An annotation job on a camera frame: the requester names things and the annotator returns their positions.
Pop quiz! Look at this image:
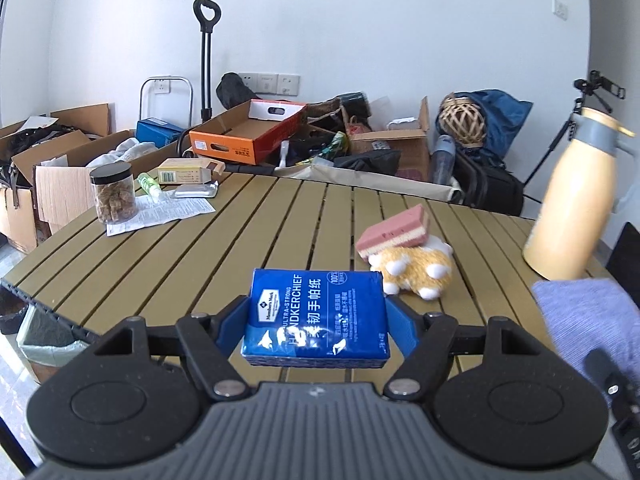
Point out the silver foil packet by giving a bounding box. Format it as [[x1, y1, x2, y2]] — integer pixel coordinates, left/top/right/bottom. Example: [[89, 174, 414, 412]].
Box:
[[167, 180, 221, 200]]

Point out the white wall outlet row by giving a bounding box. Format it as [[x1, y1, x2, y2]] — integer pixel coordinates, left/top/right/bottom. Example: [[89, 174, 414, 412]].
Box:
[[239, 72, 301, 96]]

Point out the cardboard box with white flap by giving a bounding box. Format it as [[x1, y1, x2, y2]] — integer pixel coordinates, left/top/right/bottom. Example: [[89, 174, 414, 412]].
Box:
[[32, 130, 191, 231]]

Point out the blue bag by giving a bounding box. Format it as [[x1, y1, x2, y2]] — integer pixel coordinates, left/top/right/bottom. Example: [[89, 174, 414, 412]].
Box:
[[435, 89, 533, 171]]

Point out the black pouch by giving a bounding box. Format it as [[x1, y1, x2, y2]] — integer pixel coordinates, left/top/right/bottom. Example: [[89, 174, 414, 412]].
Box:
[[332, 152, 401, 176]]

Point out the orange cardboard tray box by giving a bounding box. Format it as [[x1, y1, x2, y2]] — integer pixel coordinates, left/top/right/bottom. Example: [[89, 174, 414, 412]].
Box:
[[189, 99, 307, 166]]

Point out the blue tissue pack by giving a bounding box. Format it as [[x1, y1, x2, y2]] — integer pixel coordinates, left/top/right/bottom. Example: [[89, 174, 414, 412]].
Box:
[[241, 267, 392, 370]]

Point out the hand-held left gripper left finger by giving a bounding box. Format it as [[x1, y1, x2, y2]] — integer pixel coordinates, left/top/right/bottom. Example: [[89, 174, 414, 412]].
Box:
[[90, 296, 252, 402]]

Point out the open cardboard box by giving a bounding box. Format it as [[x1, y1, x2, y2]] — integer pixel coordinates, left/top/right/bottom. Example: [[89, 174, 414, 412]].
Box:
[[345, 96, 432, 181]]

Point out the flat cardboard flap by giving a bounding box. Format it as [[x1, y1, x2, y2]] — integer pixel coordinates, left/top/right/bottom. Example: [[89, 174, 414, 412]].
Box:
[[50, 103, 113, 137]]

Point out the black tripod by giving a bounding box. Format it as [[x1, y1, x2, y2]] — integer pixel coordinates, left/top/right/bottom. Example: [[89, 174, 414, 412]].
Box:
[[522, 70, 627, 186]]

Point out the person's right forearm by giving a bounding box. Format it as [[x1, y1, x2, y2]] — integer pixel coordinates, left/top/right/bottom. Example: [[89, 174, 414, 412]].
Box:
[[531, 277, 640, 411]]

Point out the pink sponge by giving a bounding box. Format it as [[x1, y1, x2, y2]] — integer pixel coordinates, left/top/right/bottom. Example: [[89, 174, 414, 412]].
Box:
[[356, 205, 432, 261]]

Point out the black bag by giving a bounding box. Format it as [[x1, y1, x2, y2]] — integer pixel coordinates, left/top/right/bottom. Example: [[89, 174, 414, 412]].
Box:
[[216, 72, 262, 111]]

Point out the cardboard box with trash bag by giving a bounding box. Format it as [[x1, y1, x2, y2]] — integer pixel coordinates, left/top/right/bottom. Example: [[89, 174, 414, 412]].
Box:
[[17, 305, 68, 386]]

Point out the black pull handle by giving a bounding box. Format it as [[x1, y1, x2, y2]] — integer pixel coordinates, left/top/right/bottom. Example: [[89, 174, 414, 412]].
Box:
[[192, 0, 222, 123]]

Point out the small green bottle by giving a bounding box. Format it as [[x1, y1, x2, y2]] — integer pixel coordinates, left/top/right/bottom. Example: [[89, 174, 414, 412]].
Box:
[[136, 172, 165, 200]]

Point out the white metal frame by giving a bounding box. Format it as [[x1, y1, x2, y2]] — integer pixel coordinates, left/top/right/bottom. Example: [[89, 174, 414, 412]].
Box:
[[139, 76, 195, 128]]

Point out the khaki folding table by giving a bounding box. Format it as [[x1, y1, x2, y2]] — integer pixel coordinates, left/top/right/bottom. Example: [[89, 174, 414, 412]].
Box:
[[0, 170, 640, 396]]

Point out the clear jar with brown snacks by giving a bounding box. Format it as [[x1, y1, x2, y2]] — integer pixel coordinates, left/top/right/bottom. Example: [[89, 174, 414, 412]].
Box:
[[89, 161, 138, 226]]

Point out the yellow paw plush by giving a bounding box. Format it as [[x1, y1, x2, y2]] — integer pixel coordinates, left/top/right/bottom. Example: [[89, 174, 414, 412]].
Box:
[[367, 235, 456, 303]]

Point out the printed paper sheet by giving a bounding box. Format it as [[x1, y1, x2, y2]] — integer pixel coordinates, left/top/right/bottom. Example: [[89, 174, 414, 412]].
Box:
[[106, 194, 217, 237]]

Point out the white plastic bag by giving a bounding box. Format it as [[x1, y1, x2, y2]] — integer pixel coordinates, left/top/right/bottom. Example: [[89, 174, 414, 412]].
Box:
[[87, 137, 158, 168]]

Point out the green trash bag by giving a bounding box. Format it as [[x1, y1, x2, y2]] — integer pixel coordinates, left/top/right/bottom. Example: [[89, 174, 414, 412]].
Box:
[[17, 305, 96, 361]]

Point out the grey water bottle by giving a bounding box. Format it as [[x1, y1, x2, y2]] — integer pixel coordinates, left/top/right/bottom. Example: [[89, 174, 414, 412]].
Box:
[[431, 135, 457, 186]]

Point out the small beige box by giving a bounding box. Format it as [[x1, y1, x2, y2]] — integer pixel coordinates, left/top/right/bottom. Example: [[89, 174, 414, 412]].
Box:
[[157, 157, 226, 185]]

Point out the black folding chair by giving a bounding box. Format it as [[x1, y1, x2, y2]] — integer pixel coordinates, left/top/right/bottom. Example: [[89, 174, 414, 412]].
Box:
[[602, 222, 640, 281]]

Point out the blue box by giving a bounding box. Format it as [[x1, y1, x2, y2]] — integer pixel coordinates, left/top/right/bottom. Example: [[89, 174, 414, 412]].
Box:
[[136, 118, 185, 150]]

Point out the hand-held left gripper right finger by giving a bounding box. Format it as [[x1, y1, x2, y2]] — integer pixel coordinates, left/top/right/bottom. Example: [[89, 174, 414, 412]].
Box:
[[384, 296, 553, 402]]

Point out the beige thermos jug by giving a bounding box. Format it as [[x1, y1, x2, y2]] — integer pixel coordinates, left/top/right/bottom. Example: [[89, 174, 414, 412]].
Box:
[[522, 106, 636, 281]]

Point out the green snack packet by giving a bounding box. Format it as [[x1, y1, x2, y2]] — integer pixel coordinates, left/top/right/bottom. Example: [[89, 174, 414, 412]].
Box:
[[320, 132, 349, 162]]

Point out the woven rattan ball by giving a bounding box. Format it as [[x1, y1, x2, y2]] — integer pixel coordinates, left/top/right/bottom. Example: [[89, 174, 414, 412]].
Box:
[[440, 94, 488, 148]]

